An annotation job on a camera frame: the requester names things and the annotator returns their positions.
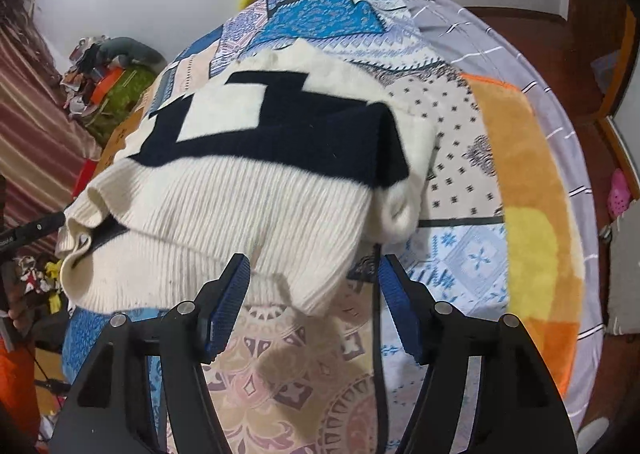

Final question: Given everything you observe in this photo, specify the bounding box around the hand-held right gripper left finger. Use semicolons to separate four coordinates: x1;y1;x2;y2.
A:
50;251;251;454

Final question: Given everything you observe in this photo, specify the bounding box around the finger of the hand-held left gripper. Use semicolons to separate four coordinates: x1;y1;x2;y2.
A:
20;211;68;241

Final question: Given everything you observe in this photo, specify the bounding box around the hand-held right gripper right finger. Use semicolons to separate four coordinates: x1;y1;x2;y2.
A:
377;253;581;454

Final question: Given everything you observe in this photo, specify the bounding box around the cream black striped sweater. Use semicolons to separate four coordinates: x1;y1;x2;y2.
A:
55;38;441;317

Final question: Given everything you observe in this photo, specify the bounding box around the blue patchwork blanket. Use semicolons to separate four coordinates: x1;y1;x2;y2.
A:
62;0;511;454

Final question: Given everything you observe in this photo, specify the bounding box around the wooden lap desk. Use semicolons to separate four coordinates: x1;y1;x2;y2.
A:
92;109;146;180

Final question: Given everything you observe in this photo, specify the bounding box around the striped brown curtain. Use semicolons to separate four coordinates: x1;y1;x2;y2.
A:
0;0;103;235

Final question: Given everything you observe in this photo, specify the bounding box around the orange cloth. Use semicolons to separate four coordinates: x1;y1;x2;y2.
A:
0;334;41;440

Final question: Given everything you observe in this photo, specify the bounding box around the green patterned cloth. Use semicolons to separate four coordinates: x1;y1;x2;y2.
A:
87;65;158;145

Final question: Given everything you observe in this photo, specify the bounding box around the pile of clutter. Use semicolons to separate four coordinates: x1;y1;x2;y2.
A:
60;34;116;115

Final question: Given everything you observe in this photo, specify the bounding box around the orange box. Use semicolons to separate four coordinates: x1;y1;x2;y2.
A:
90;65;123;105

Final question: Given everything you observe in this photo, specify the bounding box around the grey plush toy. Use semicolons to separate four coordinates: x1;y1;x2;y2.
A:
97;37;163;68

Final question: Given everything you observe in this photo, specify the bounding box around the orange plush blanket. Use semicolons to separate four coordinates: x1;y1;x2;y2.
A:
460;73;586;397

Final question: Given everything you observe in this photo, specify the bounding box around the pink slipper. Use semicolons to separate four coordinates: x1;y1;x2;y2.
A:
607;169;633;217

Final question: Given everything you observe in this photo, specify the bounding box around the grey bedsheet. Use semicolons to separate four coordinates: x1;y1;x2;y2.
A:
395;0;601;430

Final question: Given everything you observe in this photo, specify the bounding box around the pale plastic bag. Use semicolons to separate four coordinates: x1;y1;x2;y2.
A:
590;50;621;81

